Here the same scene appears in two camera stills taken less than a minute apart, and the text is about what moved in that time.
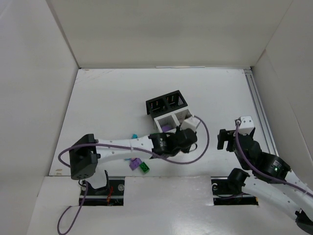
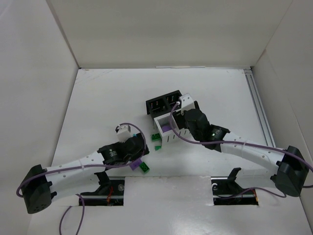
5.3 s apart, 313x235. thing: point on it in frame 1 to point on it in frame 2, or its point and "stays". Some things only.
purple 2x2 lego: x=135 y=163 stays
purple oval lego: x=166 y=129 stays
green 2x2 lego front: x=144 y=167 stays
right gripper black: x=230 y=138 to x=179 y=120
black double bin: x=165 y=104 stays
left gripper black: x=185 y=136 to x=141 y=150
